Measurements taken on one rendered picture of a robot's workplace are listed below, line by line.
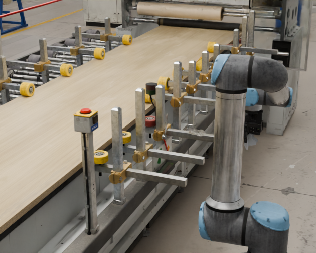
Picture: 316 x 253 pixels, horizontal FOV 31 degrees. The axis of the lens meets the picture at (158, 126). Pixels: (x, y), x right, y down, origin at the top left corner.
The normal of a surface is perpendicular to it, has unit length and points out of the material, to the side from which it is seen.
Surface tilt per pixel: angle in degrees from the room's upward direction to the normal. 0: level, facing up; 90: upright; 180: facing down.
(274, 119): 90
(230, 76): 86
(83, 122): 90
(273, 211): 5
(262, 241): 92
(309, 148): 0
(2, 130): 0
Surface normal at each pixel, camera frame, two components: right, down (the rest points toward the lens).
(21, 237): 0.93, 0.13
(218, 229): -0.29, 0.28
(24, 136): 0.00, -0.93
